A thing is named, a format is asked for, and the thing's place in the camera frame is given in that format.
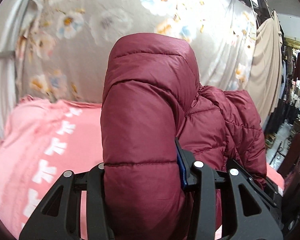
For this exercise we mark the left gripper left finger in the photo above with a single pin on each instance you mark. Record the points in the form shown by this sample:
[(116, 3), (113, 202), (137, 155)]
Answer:
[(58, 215)]

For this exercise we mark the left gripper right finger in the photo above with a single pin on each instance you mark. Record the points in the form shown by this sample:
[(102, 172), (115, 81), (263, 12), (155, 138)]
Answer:
[(248, 212)]

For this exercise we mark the maroon quilted puffer jacket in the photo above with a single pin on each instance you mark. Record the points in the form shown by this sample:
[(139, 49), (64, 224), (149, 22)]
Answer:
[(153, 100)]

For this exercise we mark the cluttered clothes shelves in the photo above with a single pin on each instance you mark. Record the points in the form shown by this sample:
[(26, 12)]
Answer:
[(287, 112)]

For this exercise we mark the dark wooden chair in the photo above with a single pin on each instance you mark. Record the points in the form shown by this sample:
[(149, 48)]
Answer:
[(290, 171)]

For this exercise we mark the pink printed towel blanket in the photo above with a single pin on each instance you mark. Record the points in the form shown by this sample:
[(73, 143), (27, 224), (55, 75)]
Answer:
[(43, 139)]

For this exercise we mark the beige hanging cloth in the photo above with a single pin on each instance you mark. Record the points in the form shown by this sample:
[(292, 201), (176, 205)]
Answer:
[(264, 82)]

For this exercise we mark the white satin curtain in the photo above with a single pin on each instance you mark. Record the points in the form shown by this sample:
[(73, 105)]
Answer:
[(11, 16)]

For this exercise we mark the grey floral bed sheet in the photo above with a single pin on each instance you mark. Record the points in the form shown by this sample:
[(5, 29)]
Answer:
[(63, 45)]

